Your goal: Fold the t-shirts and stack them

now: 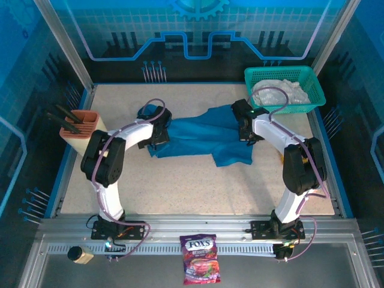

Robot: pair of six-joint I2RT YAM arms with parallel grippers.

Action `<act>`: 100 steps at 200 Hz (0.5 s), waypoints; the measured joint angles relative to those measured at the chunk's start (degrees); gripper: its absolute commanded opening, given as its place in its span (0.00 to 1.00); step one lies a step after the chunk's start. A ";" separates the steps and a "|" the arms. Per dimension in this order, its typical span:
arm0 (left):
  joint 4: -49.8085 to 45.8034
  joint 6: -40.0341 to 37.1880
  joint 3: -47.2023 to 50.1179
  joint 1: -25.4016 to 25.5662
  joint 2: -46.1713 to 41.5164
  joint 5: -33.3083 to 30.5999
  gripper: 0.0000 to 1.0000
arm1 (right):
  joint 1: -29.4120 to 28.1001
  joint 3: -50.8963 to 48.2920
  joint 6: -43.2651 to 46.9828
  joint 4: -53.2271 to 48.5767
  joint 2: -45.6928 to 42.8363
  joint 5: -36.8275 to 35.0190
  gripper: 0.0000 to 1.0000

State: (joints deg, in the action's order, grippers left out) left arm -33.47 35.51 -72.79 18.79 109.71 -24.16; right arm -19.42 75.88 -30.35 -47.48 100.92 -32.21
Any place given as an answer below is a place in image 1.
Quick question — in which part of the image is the blue t-shirt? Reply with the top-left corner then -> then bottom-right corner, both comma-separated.
137,103 -> 256,167

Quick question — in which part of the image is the white t-shirt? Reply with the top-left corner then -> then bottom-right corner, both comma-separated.
251,78 -> 311,106

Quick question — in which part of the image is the teal plastic basket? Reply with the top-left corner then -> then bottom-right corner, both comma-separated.
244,65 -> 327,116

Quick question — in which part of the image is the terracotta cream utensil holder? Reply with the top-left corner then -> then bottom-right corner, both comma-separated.
59,110 -> 106,158

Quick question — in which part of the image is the black utensil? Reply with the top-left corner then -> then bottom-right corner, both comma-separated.
46,112 -> 80,135
53,104 -> 85,124

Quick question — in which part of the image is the purple Fox's candy bag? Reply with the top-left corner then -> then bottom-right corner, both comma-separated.
179,233 -> 222,286

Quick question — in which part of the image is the black gold small jar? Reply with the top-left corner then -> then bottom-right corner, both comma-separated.
67,245 -> 94,265

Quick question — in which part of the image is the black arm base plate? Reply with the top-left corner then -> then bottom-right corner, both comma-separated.
250,220 -> 306,241
91,220 -> 146,241

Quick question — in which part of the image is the aluminium frame beam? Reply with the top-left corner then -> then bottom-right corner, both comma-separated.
35,213 -> 361,241

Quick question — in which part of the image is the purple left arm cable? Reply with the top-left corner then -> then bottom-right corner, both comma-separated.
91,98 -> 166,262

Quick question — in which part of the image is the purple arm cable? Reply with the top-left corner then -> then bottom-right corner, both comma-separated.
91,98 -> 166,262
250,86 -> 331,262

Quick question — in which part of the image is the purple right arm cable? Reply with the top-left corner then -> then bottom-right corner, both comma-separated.
250,86 -> 331,262

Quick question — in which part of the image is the aluminium frame post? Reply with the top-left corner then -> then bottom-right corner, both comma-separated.
310,0 -> 361,73
32,0 -> 95,92

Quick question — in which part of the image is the grey slotted cable duct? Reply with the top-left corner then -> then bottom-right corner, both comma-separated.
47,242 -> 278,256

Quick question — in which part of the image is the black cable connector block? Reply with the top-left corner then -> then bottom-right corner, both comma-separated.
272,241 -> 296,262
104,236 -> 127,262

